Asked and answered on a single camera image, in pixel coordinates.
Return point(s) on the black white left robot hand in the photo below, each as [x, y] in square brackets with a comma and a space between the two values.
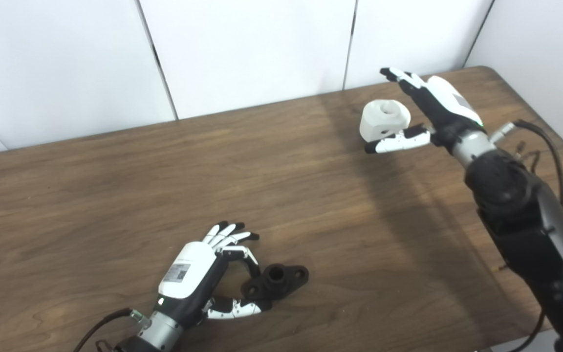
[186, 274]

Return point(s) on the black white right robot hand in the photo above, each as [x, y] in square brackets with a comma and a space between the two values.
[445, 105]

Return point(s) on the round white plastic piece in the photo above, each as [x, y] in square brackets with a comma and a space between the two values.
[379, 120]

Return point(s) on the black plastic flanged holder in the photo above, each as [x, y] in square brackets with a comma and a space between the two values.
[276, 281]

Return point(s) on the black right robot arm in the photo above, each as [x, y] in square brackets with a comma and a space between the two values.
[521, 215]

